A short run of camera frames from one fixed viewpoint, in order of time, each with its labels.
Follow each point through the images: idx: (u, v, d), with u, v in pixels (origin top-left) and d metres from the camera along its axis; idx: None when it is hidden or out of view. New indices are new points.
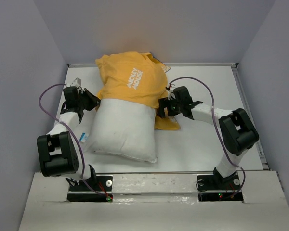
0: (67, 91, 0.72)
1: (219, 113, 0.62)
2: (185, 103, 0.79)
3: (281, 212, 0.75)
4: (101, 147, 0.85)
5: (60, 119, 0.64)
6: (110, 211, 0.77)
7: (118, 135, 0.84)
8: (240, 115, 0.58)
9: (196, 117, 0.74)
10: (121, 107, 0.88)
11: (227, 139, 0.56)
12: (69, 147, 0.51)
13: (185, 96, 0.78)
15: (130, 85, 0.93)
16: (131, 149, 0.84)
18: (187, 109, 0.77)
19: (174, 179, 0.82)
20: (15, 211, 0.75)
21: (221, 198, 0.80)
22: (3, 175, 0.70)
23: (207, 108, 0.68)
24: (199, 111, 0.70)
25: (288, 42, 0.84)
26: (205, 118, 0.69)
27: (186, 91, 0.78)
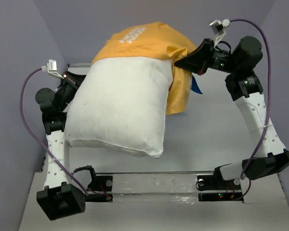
0: (44, 106, 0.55)
1: (267, 140, 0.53)
2: (240, 73, 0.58)
3: (281, 212, 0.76)
4: (69, 134, 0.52)
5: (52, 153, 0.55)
6: (110, 211, 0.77)
7: (95, 107, 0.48)
8: (287, 158, 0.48)
9: (241, 105, 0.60)
10: (107, 67, 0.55)
11: (253, 165, 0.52)
12: (74, 201, 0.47)
13: (247, 67, 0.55)
15: (123, 41, 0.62)
16: (112, 131, 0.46)
18: (238, 84, 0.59)
19: (174, 180, 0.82)
20: (15, 211, 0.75)
21: (221, 198, 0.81)
22: (4, 174, 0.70)
23: (262, 119, 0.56)
24: (251, 110, 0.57)
25: None
26: (250, 116, 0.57)
27: (257, 55, 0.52)
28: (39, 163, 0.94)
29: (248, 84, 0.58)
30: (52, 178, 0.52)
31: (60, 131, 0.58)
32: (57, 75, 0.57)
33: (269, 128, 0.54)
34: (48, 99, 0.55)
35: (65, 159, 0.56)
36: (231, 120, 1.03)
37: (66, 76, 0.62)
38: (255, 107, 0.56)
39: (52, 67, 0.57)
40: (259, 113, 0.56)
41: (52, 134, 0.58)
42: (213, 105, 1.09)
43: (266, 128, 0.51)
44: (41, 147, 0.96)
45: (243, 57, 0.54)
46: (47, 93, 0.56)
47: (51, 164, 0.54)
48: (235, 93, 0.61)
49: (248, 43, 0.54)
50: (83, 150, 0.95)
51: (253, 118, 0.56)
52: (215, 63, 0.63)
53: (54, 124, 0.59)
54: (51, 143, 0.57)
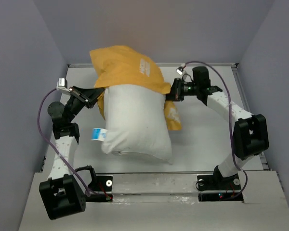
0: (55, 117, 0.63)
1: (235, 112, 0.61)
2: (203, 86, 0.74)
3: (280, 212, 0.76)
4: (126, 147, 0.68)
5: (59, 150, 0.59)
6: (110, 211, 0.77)
7: (146, 130, 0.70)
8: (258, 122, 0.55)
9: (210, 105, 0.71)
10: (129, 95, 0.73)
11: (237, 140, 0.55)
12: (75, 193, 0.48)
13: (203, 79, 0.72)
15: (142, 71, 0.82)
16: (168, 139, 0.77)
18: (203, 93, 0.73)
19: (174, 179, 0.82)
20: (15, 211, 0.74)
21: (221, 198, 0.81)
22: (3, 174, 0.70)
23: (225, 100, 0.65)
24: (216, 100, 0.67)
25: (288, 42, 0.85)
26: (220, 109, 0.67)
27: (205, 72, 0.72)
28: (39, 163, 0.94)
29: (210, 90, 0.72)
30: (55, 172, 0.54)
31: (68, 135, 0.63)
32: (63, 89, 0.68)
33: (234, 106, 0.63)
34: (59, 112, 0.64)
35: (69, 156, 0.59)
36: None
37: (72, 90, 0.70)
38: (219, 97, 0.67)
39: (60, 83, 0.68)
40: (225, 99, 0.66)
41: (60, 138, 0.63)
42: None
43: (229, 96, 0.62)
44: (41, 147, 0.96)
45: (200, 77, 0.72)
46: (58, 107, 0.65)
47: (56, 160, 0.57)
48: (203, 99, 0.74)
49: (202, 68, 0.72)
50: (83, 149, 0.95)
51: (220, 106, 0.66)
52: (185, 89, 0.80)
53: (62, 132, 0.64)
54: (58, 145, 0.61)
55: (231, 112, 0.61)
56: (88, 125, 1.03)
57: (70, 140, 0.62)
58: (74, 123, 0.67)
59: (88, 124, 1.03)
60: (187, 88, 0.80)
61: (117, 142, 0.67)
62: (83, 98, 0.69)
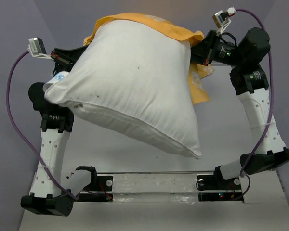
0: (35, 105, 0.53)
1: (268, 138, 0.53)
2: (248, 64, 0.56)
3: (281, 212, 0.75)
4: (94, 93, 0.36)
5: (43, 156, 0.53)
6: (110, 211, 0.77)
7: (132, 92, 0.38)
8: (285, 157, 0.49)
9: (243, 100, 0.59)
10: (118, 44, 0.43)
11: (253, 161, 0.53)
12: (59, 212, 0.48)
13: (253, 59, 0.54)
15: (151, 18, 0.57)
16: (166, 113, 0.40)
18: (243, 76, 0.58)
19: (174, 179, 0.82)
20: (15, 211, 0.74)
21: (221, 198, 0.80)
22: (4, 173, 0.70)
23: (265, 115, 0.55)
24: (254, 107, 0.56)
25: None
26: (253, 115, 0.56)
27: (264, 50, 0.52)
28: None
29: (254, 79, 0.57)
30: (39, 186, 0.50)
31: (57, 130, 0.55)
32: (45, 57, 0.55)
33: (271, 126, 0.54)
34: (41, 97, 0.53)
35: (56, 164, 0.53)
36: (232, 120, 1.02)
37: (56, 57, 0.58)
38: (259, 104, 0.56)
39: (33, 48, 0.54)
40: (265, 111, 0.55)
41: (46, 133, 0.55)
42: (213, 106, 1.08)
43: (267, 126, 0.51)
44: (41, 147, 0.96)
45: (249, 49, 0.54)
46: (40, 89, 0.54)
47: (40, 169, 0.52)
48: (239, 88, 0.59)
49: (255, 35, 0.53)
50: (83, 150, 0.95)
51: (256, 115, 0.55)
52: (221, 52, 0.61)
53: (52, 119, 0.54)
54: (44, 143, 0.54)
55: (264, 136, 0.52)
56: (88, 125, 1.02)
57: (57, 140, 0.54)
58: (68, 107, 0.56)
59: (88, 125, 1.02)
60: (225, 52, 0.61)
61: (74, 83, 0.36)
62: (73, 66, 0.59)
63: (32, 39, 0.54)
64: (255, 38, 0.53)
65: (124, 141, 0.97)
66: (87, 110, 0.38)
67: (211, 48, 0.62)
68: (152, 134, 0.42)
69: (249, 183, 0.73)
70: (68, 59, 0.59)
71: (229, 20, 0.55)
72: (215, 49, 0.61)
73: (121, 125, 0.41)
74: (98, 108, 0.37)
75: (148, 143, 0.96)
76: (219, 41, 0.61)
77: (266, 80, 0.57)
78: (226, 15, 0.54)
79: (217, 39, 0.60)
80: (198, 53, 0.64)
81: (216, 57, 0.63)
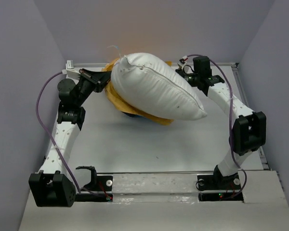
0: (62, 93, 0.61)
1: (236, 108, 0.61)
2: (203, 74, 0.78)
3: (280, 211, 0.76)
4: (148, 62, 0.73)
5: (55, 140, 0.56)
6: (110, 211, 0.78)
7: (164, 68, 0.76)
8: (259, 119, 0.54)
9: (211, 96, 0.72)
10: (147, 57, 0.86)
11: (234, 134, 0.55)
12: (62, 190, 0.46)
13: (204, 68, 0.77)
15: None
16: (185, 85, 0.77)
18: (203, 82, 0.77)
19: (174, 179, 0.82)
20: (15, 211, 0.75)
21: (221, 198, 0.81)
22: (4, 173, 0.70)
23: (227, 95, 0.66)
24: (217, 93, 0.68)
25: (288, 42, 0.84)
26: (220, 101, 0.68)
27: (206, 61, 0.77)
28: (40, 163, 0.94)
29: (212, 80, 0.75)
30: (48, 164, 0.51)
31: (70, 122, 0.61)
32: (72, 70, 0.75)
33: (235, 101, 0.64)
34: (68, 89, 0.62)
35: (66, 147, 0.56)
36: None
37: (82, 72, 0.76)
38: (221, 90, 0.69)
39: (68, 67, 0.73)
40: (226, 93, 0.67)
41: (62, 123, 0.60)
42: (213, 106, 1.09)
43: (231, 99, 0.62)
44: (41, 147, 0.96)
45: (197, 64, 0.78)
46: (69, 83, 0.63)
47: (51, 150, 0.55)
48: (205, 89, 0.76)
49: (198, 56, 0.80)
50: (83, 150, 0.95)
51: (221, 98, 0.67)
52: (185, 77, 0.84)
53: (66, 115, 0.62)
54: (58, 132, 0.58)
55: (232, 107, 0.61)
56: (88, 125, 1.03)
57: (70, 129, 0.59)
58: (82, 109, 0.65)
59: (88, 126, 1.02)
60: (188, 78, 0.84)
61: (137, 59, 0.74)
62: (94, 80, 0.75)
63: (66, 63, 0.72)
64: (199, 57, 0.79)
65: (124, 140, 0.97)
66: (147, 69, 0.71)
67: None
68: (179, 91, 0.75)
69: (246, 177, 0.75)
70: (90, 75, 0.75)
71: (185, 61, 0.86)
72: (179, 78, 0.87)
73: (161, 85, 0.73)
74: (151, 70, 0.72)
75: (148, 143, 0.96)
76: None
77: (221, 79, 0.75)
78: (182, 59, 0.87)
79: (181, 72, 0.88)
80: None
81: None
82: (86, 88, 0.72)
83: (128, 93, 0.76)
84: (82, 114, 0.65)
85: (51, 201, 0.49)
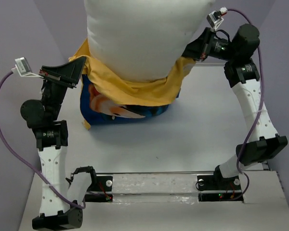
0: (31, 123, 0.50)
1: (260, 125, 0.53)
2: (238, 61, 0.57)
3: (280, 212, 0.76)
4: None
5: (45, 175, 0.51)
6: (110, 211, 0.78)
7: None
8: (278, 145, 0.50)
9: (236, 91, 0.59)
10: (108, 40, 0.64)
11: (247, 150, 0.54)
12: (72, 223, 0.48)
13: (245, 53, 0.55)
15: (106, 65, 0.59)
16: None
18: (235, 71, 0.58)
19: (174, 180, 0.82)
20: (15, 211, 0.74)
21: (221, 198, 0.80)
22: (4, 172, 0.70)
23: (256, 102, 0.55)
24: (246, 96, 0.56)
25: (288, 41, 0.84)
26: (245, 106, 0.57)
27: (253, 44, 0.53)
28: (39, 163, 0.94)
29: (246, 71, 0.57)
30: (47, 206, 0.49)
31: (54, 147, 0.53)
32: (33, 76, 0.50)
33: (263, 113, 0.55)
34: (35, 119, 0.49)
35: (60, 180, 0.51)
36: (231, 120, 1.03)
37: (44, 74, 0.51)
38: (251, 93, 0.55)
39: (22, 68, 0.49)
40: (256, 99, 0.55)
41: (44, 151, 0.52)
42: (214, 106, 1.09)
43: (259, 113, 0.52)
44: None
45: (240, 43, 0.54)
46: (33, 112, 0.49)
47: (44, 188, 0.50)
48: (231, 80, 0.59)
49: (246, 29, 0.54)
50: (82, 150, 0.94)
51: (248, 104, 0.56)
52: (216, 47, 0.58)
53: (46, 138, 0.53)
54: (44, 162, 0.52)
55: (256, 123, 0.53)
56: None
57: (56, 157, 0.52)
58: (61, 122, 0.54)
59: None
60: (219, 47, 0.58)
61: None
62: (64, 82, 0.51)
63: (18, 58, 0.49)
64: (246, 32, 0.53)
65: (124, 140, 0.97)
66: None
67: (206, 43, 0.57)
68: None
69: (248, 181, 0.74)
70: (58, 74, 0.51)
71: (222, 19, 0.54)
72: (209, 44, 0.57)
73: None
74: None
75: (148, 143, 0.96)
76: (213, 38, 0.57)
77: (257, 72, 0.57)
78: (218, 14, 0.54)
79: (213, 34, 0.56)
80: (194, 49, 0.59)
81: (211, 53, 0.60)
82: (58, 95, 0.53)
83: (104, 19, 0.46)
84: (64, 127, 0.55)
85: (60, 230, 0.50)
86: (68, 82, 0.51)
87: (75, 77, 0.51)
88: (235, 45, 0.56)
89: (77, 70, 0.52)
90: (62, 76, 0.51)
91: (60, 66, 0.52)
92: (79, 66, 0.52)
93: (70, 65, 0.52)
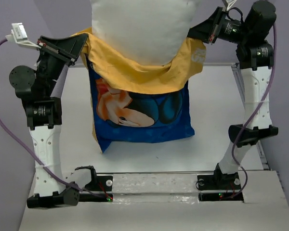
0: (22, 91, 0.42)
1: (258, 115, 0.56)
2: (251, 40, 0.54)
3: (280, 212, 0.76)
4: None
5: (38, 156, 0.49)
6: (110, 211, 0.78)
7: None
8: (269, 134, 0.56)
9: (244, 74, 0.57)
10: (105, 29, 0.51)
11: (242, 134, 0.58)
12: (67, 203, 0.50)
13: (259, 32, 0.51)
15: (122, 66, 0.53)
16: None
18: (247, 52, 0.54)
19: (174, 179, 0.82)
20: (14, 211, 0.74)
21: (221, 198, 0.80)
22: (4, 170, 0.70)
23: (261, 92, 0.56)
24: (253, 84, 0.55)
25: (287, 40, 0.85)
26: (248, 91, 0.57)
27: (269, 21, 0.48)
28: None
29: (261, 56, 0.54)
30: (41, 186, 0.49)
31: (46, 126, 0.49)
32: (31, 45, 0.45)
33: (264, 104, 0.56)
34: (28, 83, 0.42)
35: (54, 161, 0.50)
36: (231, 120, 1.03)
37: (43, 44, 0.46)
38: (258, 82, 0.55)
39: (19, 34, 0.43)
40: (262, 88, 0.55)
41: (37, 129, 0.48)
42: (214, 106, 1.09)
43: (260, 102, 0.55)
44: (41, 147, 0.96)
45: (254, 20, 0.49)
46: (26, 75, 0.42)
47: (38, 168, 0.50)
48: (243, 61, 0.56)
49: (261, 5, 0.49)
50: (83, 150, 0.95)
51: (253, 91, 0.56)
52: (227, 30, 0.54)
53: (36, 116, 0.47)
54: (36, 142, 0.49)
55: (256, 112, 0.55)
56: (88, 125, 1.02)
57: (50, 135, 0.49)
58: (54, 99, 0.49)
59: (88, 126, 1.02)
60: (231, 29, 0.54)
61: None
62: (63, 56, 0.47)
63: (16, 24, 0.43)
64: (261, 9, 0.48)
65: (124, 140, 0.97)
66: None
67: (217, 23, 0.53)
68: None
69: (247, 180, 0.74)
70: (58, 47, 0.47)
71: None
72: (220, 24, 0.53)
73: None
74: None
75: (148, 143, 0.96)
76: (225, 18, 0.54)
77: (272, 57, 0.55)
78: None
79: (225, 15, 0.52)
80: (204, 30, 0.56)
81: (222, 34, 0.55)
82: (54, 69, 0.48)
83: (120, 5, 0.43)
84: (57, 104, 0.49)
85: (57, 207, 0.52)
86: (67, 57, 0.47)
87: (76, 50, 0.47)
88: (248, 24, 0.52)
89: (78, 44, 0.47)
90: (62, 51, 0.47)
91: (60, 39, 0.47)
92: (81, 41, 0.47)
93: (71, 40, 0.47)
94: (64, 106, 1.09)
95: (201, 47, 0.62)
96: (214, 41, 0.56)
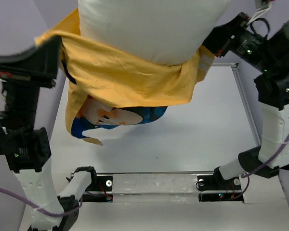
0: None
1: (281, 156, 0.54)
2: (275, 69, 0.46)
3: (281, 212, 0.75)
4: None
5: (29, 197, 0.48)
6: (110, 211, 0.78)
7: None
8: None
9: (266, 111, 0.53)
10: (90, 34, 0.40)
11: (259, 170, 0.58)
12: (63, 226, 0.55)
13: (285, 62, 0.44)
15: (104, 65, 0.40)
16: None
18: (271, 83, 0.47)
19: (174, 180, 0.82)
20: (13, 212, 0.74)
21: (221, 198, 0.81)
22: None
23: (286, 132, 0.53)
24: (278, 124, 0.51)
25: None
26: (271, 130, 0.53)
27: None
28: None
29: None
30: (39, 219, 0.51)
31: (32, 168, 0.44)
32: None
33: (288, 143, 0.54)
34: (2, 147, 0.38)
35: (47, 200, 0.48)
36: (231, 120, 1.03)
37: (7, 75, 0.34)
38: (284, 121, 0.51)
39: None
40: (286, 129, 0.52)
41: (20, 172, 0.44)
42: (214, 106, 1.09)
43: (283, 146, 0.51)
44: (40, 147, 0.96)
45: (285, 49, 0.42)
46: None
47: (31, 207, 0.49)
48: (271, 96, 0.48)
49: None
50: (83, 150, 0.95)
51: (276, 132, 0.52)
52: (242, 47, 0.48)
53: (19, 159, 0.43)
54: (23, 184, 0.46)
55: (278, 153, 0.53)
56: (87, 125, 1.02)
57: (35, 180, 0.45)
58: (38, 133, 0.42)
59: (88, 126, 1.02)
60: (247, 47, 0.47)
61: None
62: (40, 79, 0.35)
63: None
64: None
65: (124, 140, 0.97)
66: None
67: (231, 37, 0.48)
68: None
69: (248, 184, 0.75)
70: (25, 71, 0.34)
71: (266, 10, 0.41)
72: (235, 38, 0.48)
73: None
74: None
75: (148, 143, 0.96)
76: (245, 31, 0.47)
77: None
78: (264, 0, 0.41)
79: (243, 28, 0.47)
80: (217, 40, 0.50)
81: (234, 49, 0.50)
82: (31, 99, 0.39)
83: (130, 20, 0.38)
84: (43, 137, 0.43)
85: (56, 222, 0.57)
86: (45, 79, 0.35)
87: (49, 69, 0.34)
88: (275, 51, 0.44)
89: (53, 53, 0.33)
90: (34, 72, 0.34)
91: (22, 58, 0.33)
92: (53, 48, 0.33)
93: (36, 55, 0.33)
94: (63, 107, 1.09)
95: (207, 55, 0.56)
96: (222, 57, 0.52)
